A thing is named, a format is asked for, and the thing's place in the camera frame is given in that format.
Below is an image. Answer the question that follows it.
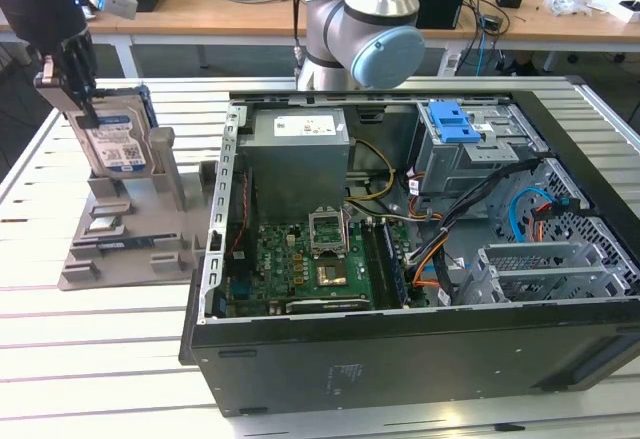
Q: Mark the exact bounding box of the CPU socket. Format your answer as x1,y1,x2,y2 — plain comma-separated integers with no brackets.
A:
315,253,351,288

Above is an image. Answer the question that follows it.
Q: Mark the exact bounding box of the green motherboard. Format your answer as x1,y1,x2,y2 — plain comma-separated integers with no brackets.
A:
219,218,426,316

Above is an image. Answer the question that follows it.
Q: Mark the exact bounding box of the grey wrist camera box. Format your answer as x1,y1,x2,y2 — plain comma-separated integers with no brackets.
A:
88,0,139,21

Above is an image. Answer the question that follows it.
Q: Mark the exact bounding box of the black PC case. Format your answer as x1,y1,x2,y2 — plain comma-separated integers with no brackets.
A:
178,74,640,418

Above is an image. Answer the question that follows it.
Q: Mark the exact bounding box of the grey power supply unit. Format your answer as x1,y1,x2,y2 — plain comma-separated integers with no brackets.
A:
238,107,356,220

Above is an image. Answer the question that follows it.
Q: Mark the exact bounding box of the black graphics card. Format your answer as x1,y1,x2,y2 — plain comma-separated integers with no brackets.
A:
284,298,374,316

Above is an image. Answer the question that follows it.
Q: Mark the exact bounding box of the grey parts rack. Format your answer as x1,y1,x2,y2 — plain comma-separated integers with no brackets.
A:
55,127,219,293

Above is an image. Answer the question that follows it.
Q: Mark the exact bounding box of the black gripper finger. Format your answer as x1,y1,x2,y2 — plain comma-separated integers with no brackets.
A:
58,30,102,131
32,55,75,111

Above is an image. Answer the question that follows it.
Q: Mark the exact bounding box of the red and black wire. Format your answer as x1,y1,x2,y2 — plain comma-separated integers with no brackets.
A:
233,168,252,256

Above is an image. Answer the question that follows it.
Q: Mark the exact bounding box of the hard disk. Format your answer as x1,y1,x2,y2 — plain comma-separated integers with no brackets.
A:
63,83,160,179

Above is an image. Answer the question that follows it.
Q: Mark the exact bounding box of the white and black box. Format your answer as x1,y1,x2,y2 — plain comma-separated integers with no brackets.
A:
587,0,640,25

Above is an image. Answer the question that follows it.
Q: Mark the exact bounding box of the orange wire bundle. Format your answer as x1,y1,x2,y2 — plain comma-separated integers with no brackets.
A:
409,231,451,290

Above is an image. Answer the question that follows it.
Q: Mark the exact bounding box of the metal socket cover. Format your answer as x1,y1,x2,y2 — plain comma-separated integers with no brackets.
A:
308,206,347,255

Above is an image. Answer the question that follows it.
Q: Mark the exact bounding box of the blue plastic drive latch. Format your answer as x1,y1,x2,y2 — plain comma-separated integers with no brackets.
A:
428,102,483,146

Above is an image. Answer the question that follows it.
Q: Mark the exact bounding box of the yellow and black wire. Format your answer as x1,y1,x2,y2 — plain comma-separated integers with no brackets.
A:
347,138,396,209

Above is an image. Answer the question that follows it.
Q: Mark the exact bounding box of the black RAM slot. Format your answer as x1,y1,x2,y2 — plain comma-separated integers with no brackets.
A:
362,219,389,310

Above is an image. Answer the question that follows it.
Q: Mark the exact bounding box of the RAM stick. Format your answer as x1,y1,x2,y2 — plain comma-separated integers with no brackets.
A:
382,218,409,306
97,237,154,253

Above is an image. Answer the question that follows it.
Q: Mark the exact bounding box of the black arm base cable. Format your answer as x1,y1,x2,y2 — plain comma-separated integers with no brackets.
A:
292,0,315,80

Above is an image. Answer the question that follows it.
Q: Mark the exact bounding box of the blue wire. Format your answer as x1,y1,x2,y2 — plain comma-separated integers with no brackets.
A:
508,186,556,260

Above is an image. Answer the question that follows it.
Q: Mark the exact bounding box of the black wire connector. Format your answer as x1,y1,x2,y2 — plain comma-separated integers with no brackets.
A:
548,197,584,213

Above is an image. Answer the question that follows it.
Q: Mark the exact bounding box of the blue hanging cable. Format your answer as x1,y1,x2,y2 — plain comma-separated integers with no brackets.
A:
476,16,490,78

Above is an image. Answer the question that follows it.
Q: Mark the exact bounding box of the black cable bundle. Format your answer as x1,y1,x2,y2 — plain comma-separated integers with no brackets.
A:
433,156,554,306

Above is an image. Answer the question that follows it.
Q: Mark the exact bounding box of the metal drive cage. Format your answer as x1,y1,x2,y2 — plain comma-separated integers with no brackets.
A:
409,101,551,210

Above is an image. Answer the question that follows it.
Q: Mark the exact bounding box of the short wooden desk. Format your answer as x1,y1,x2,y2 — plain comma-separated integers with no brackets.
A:
0,8,135,78

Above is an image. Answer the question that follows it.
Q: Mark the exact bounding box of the long wooden desk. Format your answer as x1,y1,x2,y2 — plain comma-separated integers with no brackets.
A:
115,0,640,78

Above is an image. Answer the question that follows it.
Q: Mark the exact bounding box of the metal disk bay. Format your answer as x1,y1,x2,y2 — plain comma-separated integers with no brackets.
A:
457,241,640,306

